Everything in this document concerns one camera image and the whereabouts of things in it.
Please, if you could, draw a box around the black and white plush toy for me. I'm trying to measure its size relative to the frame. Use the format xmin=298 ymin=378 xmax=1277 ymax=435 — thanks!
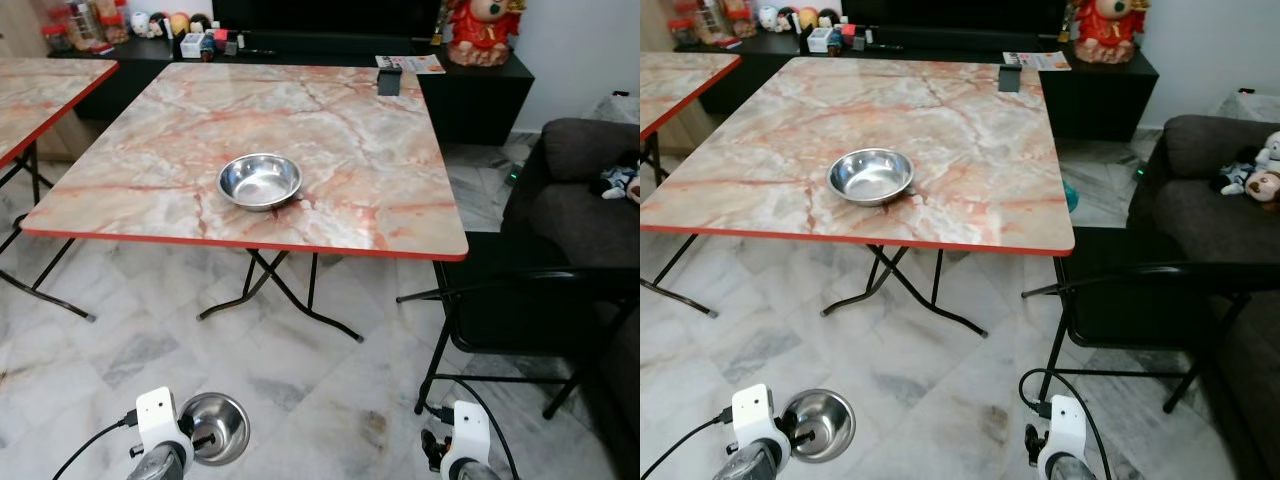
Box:
xmin=1218 ymin=160 xmax=1263 ymax=197
xmin=600 ymin=165 xmax=638 ymax=200

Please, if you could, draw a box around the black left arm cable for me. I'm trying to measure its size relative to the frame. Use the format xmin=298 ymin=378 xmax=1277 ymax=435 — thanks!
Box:
xmin=640 ymin=407 xmax=736 ymax=480
xmin=52 ymin=410 xmax=141 ymax=480

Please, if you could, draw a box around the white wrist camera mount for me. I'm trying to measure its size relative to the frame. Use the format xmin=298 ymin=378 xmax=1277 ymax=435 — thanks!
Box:
xmin=440 ymin=401 xmax=494 ymax=479
xmin=136 ymin=387 xmax=197 ymax=463
xmin=730 ymin=383 xmax=792 ymax=458
xmin=1039 ymin=396 xmax=1090 ymax=476

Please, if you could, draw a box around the marble-top folding table red edge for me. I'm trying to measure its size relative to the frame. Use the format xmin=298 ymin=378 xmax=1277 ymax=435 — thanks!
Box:
xmin=20 ymin=60 xmax=470 ymax=346
xmin=640 ymin=56 xmax=1077 ymax=339
xmin=0 ymin=57 xmax=120 ymax=322
xmin=640 ymin=52 xmax=743 ymax=319

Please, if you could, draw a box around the black low TV cabinet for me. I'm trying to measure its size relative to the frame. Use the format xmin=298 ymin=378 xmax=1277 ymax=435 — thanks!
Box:
xmin=48 ymin=32 xmax=536 ymax=147
xmin=674 ymin=28 xmax=1161 ymax=142

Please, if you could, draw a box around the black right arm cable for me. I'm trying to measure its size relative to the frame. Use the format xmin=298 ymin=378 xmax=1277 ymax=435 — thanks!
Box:
xmin=428 ymin=375 xmax=521 ymax=480
xmin=1018 ymin=368 xmax=1114 ymax=480

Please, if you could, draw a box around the black folding chair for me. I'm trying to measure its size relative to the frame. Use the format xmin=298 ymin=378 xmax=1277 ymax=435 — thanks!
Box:
xmin=397 ymin=232 xmax=641 ymax=421
xmin=1022 ymin=228 xmax=1280 ymax=414

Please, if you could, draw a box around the grey patterned box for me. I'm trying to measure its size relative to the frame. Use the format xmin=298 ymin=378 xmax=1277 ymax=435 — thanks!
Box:
xmin=596 ymin=93 xmax=641 ymax=127
xmin=1212 ymin=89 xmax=1280 ymax=123

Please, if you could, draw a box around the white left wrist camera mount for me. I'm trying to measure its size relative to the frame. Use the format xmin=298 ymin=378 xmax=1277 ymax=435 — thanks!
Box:
xmin=136 ymin=387 xmax=197 ymax=463
xmin=730 ymin=383 xmax=792 ymax=458

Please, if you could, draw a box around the printed leaflet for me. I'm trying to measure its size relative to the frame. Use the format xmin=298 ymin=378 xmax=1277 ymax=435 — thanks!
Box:
xmin=1003 ymin=51 xmax=1073 ymax=72
xmin=376 ymin=54 xmax=447 ymax=76

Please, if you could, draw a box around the stainless steel bowl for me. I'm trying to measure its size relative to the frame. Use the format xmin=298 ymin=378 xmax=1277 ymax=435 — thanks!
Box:
xmin=217 ymin=153 xmax=304 ymax=212
xmin=827 ymin=148 xmax=915 ymax=207
xmin=178 ymin=392 xmax=252 ymax=467
xmin=782 ymin=388 xmax=857 ymax=464

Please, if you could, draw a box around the dark grey sofa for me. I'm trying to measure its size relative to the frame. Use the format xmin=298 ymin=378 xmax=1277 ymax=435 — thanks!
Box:
xmin=1128 ymin=114 xmax=1280 ymax=480
xmin=500 ymin=118 xmax=641 ymax=480

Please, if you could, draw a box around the brown plush toy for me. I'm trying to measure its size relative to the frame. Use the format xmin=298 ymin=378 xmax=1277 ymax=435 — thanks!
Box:
xmin=1246 ymin=170 xmax=1280 ymax=212

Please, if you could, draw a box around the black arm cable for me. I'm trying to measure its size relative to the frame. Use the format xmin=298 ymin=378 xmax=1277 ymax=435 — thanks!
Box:
xmin=1018 ymin=368 xmax=1114 ymax=480
xmin=428 ymin=375 xmax=521 ymax=480
xmin=640 ymin=407 xmax=736 ymax=480
xmin=52 ymin=410 xmax=141 ymax=480

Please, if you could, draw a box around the black television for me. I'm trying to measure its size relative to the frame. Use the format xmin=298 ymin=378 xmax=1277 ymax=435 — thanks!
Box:
xmin=842 ymin=0 xmax=1070 ymax=37
xmin=212 ymin=0 xmax=444 ymax=40

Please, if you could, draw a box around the red robed figurine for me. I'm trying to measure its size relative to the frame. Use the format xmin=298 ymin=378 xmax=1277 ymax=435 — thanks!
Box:
xmin=1071 ymin=0 xmax=1152 ymax=66
xmin=444 ymin=0 xmax=527 ymax=69

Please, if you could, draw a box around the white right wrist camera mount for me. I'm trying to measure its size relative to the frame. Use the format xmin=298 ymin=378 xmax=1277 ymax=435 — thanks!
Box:
xmin=440 ymin=401 xmax=494 ymax=479
xmin=1039 ymin=396 xmax=1090 ymax=476

